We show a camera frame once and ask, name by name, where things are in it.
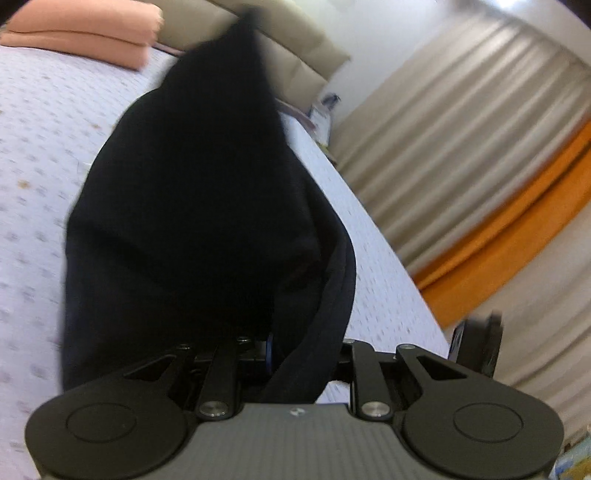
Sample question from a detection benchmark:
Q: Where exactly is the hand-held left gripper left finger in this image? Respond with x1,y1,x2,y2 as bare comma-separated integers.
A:
117,335,276,422

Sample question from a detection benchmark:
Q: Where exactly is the dark navy striped hoodie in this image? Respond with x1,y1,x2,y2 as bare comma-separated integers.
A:
59,8,359,408

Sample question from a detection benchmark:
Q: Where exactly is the folded pink blanket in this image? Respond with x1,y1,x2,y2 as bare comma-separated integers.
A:
0,0,164,72

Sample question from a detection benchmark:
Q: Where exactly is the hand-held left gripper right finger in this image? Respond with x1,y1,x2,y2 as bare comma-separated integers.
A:
341,340,468,422

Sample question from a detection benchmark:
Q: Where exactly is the small item on nightstand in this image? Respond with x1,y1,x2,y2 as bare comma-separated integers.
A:
309,91,343,149

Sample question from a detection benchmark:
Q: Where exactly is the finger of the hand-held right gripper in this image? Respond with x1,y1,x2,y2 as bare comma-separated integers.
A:
449,312,505,386

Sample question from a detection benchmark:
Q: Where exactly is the purple bed sheet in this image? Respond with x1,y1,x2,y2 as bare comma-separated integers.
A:
276,98,315,127

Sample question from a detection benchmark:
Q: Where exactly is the beige padded headboard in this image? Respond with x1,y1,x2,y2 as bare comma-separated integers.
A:
156,0,352,110

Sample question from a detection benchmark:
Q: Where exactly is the beige pleated curtain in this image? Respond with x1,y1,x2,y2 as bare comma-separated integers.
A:
330,16,591,416

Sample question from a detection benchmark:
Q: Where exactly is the bed with floral quilt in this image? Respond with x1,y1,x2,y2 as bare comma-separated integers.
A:
0,33,452,480

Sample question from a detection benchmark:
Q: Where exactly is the orange curtain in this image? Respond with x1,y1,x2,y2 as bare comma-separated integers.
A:
412,121,591,329

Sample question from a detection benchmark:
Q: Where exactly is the blue object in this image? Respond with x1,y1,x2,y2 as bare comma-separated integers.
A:
551,427,591,480

